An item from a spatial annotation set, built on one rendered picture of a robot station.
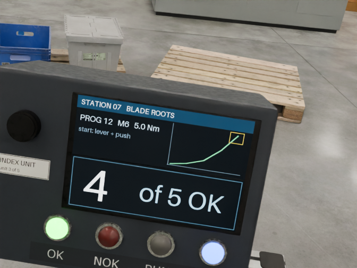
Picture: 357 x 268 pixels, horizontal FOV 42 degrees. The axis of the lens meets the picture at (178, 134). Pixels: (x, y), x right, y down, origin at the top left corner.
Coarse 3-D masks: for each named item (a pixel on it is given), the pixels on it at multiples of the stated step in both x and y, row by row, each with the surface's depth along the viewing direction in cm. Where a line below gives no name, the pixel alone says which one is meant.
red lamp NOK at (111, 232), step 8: (104, 224) 44; (112, 224) 43; (96, 232) 44; (104, 232) 43; (112, 232) 43; (120, 232) 44; (96, 240) 44; (104, 240) 43; (112, 240) 43; (120, 240) 44; (112, 248) 44
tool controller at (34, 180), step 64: (64, 64) 51; (0, 128) 42; (64, 128) 42; (128, 128) 42; (192, 128) 41; (256, 128) 41; (0, 192) 44; (64, 192) 43; (128, 192) 43; (192, 192) 43; (256, 192) 42; (0, 256) 45; (64, 256) 45; (128, 256) 44; (192, 256) 44
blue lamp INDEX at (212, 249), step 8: (208, 240) 43; (216, 240) 43; (200, 248) 44; (208, 248) 43; (216, 248) 43; (224, 248) 43; (200, 256) 44; (208, 256) 43; (216, 256) 43; (224, 256) 44; (208, 264) 44; (216, 264) 44
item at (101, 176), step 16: (80, 160) 43; (96, 160) 42; (80, 176) 43; (96, 176) 43; (112, 176) 43; (80, 192) 43; (96, 192) 43; (112, 192) 43; (96, 208) 43; (112, 208) 43
